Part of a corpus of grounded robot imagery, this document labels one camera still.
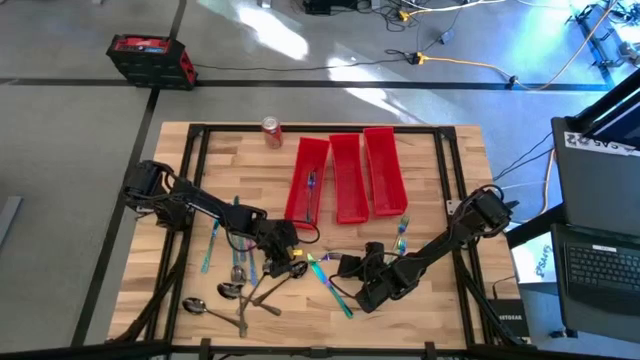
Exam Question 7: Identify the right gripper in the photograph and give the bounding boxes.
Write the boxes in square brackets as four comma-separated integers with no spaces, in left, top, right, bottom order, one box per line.
[327,241,387,282]

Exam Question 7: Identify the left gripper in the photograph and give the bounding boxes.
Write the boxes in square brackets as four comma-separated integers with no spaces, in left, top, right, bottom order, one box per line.
[252,218,304,279]

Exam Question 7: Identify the red plastic bin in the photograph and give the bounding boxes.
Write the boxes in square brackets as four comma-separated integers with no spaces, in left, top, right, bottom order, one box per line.
[362,126,409,217]
[283,136,332,231]
[328,132,371,225]

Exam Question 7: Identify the red soda can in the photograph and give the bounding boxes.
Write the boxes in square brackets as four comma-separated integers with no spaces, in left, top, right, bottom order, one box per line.
[260,115,284,150]

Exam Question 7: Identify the white sheet with black logo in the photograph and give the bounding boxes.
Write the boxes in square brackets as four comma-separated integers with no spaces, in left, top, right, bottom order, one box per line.
[510,230,557,285]

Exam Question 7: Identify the red black toolbox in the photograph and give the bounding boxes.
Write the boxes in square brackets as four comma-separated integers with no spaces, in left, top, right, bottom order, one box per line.
[104,33,199,92]

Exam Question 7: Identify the black box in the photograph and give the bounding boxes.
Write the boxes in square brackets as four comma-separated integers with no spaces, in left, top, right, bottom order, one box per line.
[302,0,361,15]

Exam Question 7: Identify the grey laptop lid with sticker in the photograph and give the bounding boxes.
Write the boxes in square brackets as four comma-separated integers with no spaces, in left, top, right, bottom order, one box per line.
[551,115,640,237]

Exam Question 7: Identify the black monitor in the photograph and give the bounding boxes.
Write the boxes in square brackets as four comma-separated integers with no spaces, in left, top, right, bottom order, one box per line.
[567,67,640,149]

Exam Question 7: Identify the iridescent fork patterned handle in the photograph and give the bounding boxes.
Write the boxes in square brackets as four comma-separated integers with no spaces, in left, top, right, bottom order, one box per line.
[392,214,412,251]

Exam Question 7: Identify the black table-level camera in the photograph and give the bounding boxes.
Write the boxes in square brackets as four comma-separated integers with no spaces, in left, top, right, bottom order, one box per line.
[302,344,337,359]

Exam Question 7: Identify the black aluminium table frame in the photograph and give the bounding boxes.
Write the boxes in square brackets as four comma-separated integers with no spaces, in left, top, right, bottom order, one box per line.
[107,122,534,360]

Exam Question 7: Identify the black Netgear switch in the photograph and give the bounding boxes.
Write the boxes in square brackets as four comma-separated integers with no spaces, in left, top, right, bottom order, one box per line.
[487,297,531,339]

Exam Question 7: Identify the yellow extension cord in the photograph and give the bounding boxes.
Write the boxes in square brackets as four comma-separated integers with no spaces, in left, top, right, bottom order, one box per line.
[409,49,519,89]

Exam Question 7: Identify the tan cable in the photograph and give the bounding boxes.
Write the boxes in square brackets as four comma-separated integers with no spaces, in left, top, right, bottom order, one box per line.
[514,0,621,92]

